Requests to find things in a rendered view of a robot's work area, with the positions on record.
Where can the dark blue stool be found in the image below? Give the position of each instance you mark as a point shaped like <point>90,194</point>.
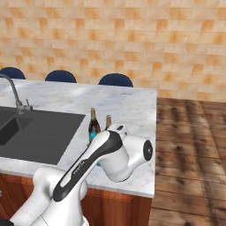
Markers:
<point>11,73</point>
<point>60,76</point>
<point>115,80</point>

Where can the dark grey sink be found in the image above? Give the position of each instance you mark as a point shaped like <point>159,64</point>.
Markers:
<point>32,134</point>

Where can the grey metal tap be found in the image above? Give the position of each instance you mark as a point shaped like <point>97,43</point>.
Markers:
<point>18,100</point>

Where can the dark wine bottle teal label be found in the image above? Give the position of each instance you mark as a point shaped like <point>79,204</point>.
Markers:
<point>94,126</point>

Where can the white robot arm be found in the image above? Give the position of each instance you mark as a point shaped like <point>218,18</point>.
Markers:
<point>88,164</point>

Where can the brown wooden counter cabinet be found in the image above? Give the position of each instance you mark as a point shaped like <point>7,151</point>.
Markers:
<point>117,210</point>

